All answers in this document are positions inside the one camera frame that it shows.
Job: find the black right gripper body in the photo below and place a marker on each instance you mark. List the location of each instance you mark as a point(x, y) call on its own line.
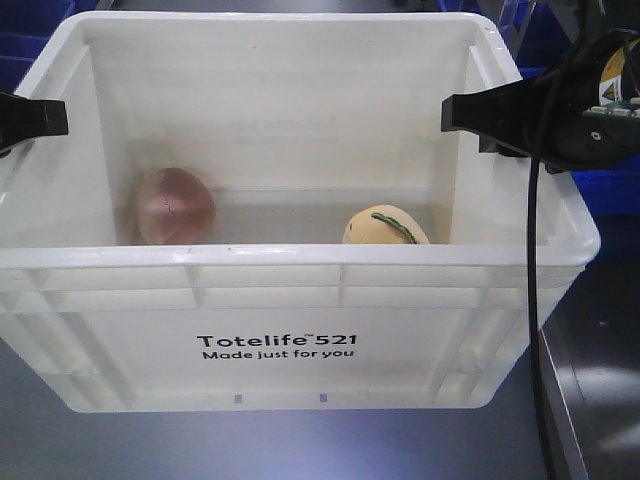
point(595, 117)

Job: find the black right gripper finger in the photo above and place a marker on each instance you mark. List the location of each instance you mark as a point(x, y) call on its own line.
point(504, 118)

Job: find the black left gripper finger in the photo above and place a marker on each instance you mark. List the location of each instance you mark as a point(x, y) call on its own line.
point(24, 119)

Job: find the yellow plush ball toy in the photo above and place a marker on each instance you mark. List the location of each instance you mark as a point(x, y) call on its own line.
point(384, 224)

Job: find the brown plush ball toy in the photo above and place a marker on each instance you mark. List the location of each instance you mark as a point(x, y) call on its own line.
point(173, 207)

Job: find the white plastic tote box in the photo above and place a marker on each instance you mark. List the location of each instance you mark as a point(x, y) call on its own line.
point(295, 123)

